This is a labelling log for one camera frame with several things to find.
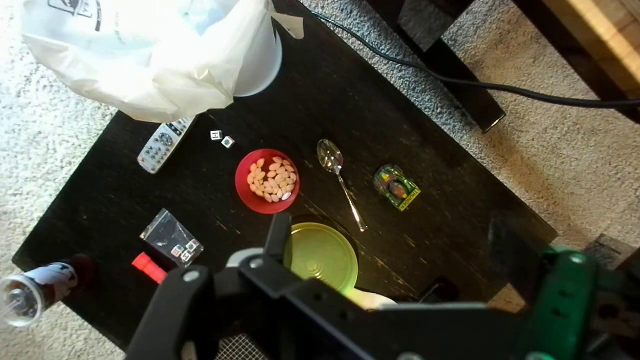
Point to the small white die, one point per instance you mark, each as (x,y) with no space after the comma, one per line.
(214,134)
(229,140)

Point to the green plastic plate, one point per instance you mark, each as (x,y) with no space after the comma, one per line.
(322,257)

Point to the trash bin with white bag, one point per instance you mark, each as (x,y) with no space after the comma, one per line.
(146,60)

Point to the small drinking cup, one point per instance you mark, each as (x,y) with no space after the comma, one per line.
(36,287)

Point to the clear plastic bag with dice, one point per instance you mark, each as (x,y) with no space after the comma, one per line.
(171,237)

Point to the white remote control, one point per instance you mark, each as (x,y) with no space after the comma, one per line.
(161,148)

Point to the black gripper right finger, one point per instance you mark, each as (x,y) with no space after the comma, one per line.
(567,301)

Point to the black furniture beam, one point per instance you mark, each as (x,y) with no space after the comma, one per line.
(460,87)

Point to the red bowl with cereal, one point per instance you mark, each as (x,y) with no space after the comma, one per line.
(266,180)

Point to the metal spoon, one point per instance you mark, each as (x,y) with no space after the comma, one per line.
(331,157)

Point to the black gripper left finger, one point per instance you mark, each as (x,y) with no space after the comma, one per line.
(173,313)

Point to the black coffee table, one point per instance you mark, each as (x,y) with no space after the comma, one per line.
(372,120)

